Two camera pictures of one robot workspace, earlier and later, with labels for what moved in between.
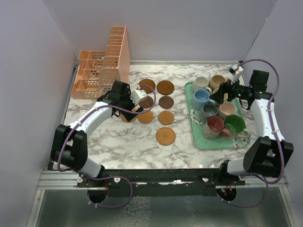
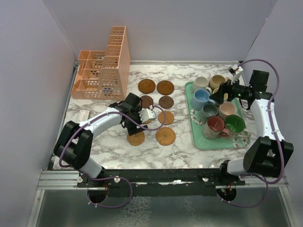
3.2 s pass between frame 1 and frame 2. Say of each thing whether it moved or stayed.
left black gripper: moved
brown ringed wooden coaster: stayed
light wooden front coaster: stayed
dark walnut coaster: stayed
